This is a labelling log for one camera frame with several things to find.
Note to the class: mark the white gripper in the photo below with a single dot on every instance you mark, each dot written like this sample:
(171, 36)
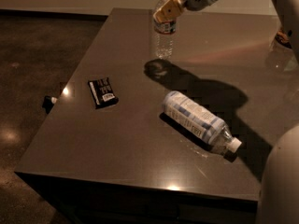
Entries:
(173, 7)

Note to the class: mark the clear water bottle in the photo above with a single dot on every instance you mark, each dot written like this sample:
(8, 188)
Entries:
(163, 35)

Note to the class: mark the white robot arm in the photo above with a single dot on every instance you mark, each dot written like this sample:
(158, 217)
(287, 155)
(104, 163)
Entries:
(279, 196)

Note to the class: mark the black rxbar chocolate bar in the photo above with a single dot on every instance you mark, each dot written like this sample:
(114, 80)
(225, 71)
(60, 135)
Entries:
(102, 92)

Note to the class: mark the lying bottle with blue label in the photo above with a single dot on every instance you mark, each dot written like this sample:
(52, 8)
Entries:
(196, 119)

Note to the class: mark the chip bag at table edge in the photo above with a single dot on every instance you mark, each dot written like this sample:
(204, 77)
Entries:
(282, 39)

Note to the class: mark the black object beside table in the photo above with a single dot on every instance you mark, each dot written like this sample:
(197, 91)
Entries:
(48, 103)

